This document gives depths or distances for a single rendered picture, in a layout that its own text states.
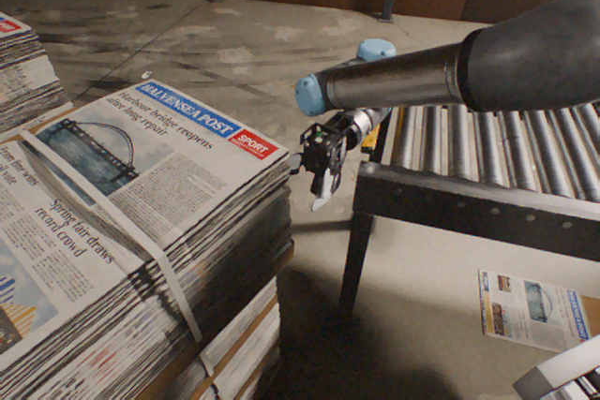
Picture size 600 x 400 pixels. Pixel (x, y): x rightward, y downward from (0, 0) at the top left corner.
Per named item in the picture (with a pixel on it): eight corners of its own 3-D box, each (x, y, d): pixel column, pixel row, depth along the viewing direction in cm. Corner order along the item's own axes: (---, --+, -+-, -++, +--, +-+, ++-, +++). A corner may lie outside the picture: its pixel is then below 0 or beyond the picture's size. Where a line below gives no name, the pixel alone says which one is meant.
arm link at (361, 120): (338, 130, 83) (371, 143, 80) (328, 140, 80) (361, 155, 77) (341, 102, 78) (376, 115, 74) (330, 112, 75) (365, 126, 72)
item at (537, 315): (483, 334, 133) (485, 333, 132) (478, 268, 153) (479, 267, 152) (597, 364, 126) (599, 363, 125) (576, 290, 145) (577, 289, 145)
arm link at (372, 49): (365, 63, 66) (357, 113, 73) (407, 46, 70) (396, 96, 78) (336, 47, 70) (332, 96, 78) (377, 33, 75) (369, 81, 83)
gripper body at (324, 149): (296, 136, 67) (331, 106, 74) (296, 170, 73) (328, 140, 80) (331, 152, 64) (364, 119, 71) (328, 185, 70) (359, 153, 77)
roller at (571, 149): (577, 220, 75) (590, 204, 72) (536, 100, 108) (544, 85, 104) (604, 226, 74) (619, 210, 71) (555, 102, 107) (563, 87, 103)
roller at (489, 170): (485, 206, 79) (475, 191, 77) (472, 95, 112) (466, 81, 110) (510, 200, 77) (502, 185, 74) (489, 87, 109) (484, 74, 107)
